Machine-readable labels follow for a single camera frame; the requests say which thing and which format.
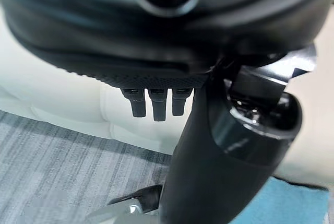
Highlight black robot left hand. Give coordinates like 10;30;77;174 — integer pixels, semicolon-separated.
0;0;334;224

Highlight blue cushion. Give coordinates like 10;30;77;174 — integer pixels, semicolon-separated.
231;176;330;224

